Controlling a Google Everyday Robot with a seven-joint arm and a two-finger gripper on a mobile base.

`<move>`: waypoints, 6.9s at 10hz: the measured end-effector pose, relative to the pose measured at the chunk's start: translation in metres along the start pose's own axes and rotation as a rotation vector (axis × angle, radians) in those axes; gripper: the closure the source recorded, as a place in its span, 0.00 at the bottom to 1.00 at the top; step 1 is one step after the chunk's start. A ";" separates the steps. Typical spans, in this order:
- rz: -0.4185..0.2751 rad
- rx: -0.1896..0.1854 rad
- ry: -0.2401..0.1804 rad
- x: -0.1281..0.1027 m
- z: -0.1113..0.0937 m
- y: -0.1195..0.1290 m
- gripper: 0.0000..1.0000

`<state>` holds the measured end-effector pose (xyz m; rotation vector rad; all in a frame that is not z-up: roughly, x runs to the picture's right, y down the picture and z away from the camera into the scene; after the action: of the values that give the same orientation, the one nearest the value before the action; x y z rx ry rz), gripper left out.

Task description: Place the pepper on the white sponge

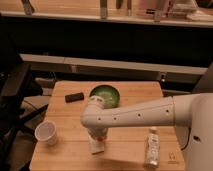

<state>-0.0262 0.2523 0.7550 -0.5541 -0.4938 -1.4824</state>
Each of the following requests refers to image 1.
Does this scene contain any green bowl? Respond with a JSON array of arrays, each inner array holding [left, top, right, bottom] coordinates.
[[90, 85, 120, 109]]

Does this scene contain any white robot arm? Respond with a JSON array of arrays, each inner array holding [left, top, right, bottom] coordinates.
[[81, 96, 175, 139]]

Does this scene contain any white plastic cup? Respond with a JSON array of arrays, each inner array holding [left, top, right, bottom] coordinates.
[[35, 121, 58, 146]]

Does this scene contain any clear plastic bottle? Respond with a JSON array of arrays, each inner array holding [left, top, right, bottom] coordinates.
[[144, 127, 160, 168]]

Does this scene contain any black rectangular block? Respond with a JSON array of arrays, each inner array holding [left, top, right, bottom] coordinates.
[[65, 93, 84, 103]]

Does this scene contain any black office chair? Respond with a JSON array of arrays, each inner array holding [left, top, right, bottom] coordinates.
[[0, 40, 48, 171]]

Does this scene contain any white sponge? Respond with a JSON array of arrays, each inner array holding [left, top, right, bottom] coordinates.
[[89, 138, 105, 154]]

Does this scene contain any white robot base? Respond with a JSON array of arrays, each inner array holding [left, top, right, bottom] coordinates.
[[173, 93, 213, 171]]

